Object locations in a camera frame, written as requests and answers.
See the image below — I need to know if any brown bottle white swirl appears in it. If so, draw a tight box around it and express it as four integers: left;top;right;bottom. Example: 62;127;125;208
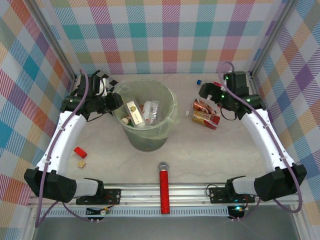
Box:
193;98;218;114

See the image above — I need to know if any amber tea bottle red label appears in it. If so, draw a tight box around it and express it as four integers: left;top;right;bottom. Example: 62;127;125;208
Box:
185;109;221;130

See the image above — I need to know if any bin with green liner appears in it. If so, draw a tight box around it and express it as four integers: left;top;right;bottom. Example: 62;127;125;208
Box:
111;79;179;153

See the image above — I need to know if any black grey chessboard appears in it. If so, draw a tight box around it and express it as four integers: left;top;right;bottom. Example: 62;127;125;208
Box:
96;70;120;87

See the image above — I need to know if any clear bottle blue cap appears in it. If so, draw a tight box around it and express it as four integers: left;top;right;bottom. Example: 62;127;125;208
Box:
196;79;225;88

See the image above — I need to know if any red block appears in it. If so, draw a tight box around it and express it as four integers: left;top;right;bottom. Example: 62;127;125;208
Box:
73;146;89;159

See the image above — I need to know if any left controller board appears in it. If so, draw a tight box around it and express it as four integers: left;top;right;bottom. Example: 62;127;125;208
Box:
85;205;111;224

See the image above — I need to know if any controller board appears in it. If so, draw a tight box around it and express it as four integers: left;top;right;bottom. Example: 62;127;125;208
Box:
226;204;247;222
85;205;111;224

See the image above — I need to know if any right controller board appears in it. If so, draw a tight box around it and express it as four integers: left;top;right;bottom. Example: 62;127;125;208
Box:
226;204;247;222

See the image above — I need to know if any red glitter microphone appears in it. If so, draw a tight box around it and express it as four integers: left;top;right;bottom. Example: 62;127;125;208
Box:
157;161;171;215

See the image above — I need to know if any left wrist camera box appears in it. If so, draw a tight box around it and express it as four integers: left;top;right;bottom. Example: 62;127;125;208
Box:
96;77;109;98

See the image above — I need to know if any right aluminium frame post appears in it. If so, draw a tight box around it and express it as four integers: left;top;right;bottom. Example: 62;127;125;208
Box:
249;0;300;79

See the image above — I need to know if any aluminium frame post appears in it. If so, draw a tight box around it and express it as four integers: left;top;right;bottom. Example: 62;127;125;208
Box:
249;0;300;79
26;0;78;82

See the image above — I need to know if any left aluminium frame post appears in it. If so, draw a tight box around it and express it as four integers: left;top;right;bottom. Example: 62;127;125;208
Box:
26;0;78;82

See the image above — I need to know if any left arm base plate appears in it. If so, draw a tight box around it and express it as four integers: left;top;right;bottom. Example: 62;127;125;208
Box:
75;188;122;206

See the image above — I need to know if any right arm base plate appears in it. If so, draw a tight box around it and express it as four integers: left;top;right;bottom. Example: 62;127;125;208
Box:
208;186;256;205

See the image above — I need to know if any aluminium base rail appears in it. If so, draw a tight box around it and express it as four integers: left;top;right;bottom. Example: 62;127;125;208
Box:
27;182;304;208

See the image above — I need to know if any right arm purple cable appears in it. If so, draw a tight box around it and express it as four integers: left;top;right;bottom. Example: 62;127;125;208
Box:
217;61;303;221

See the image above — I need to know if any slotted cable tray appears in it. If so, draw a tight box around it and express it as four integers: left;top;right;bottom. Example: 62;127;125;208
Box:
39;208;230;218

